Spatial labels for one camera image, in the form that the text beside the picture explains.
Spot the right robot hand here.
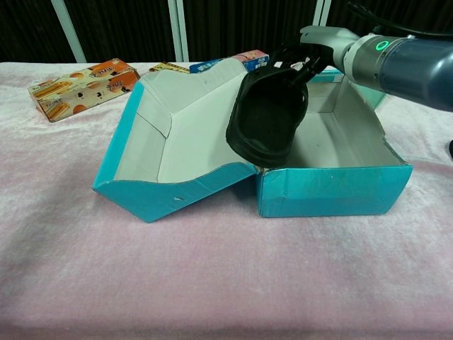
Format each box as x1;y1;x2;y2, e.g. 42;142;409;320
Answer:
270;25;358;86

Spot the white partition post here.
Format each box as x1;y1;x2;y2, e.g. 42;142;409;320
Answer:
50;0;87;64
166;0;190;63
313;0;333;29

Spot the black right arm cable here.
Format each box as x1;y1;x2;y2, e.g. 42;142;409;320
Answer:
346;1;453;36

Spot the pink plush tablecloth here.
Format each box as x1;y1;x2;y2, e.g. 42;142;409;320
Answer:
0;60;453;340

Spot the blue cookie box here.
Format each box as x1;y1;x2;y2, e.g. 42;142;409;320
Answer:
189;49;272;75

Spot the small yellow red box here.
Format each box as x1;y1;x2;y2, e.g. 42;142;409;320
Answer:
148;62;192;74

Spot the orange biscuit box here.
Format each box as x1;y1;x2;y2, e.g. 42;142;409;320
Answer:
28;58;141;123

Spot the teal cardboard shoe box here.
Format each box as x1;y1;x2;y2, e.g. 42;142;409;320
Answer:
91;57;414;224

